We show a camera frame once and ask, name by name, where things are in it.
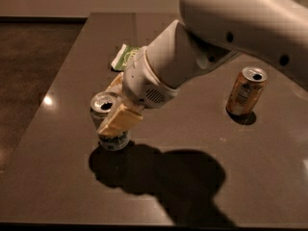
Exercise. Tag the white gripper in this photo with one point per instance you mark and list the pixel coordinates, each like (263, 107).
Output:
(143, 82)

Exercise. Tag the green white 7up can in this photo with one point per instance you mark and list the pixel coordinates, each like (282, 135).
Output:
(103, 108)

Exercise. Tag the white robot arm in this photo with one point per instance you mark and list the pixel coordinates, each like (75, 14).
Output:
(208, 34)

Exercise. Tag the orange soda can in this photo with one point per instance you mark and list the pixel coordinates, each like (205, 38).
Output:
(246, 91)

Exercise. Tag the green Kettle chips bag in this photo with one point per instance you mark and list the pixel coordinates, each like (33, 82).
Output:
(123, 56)

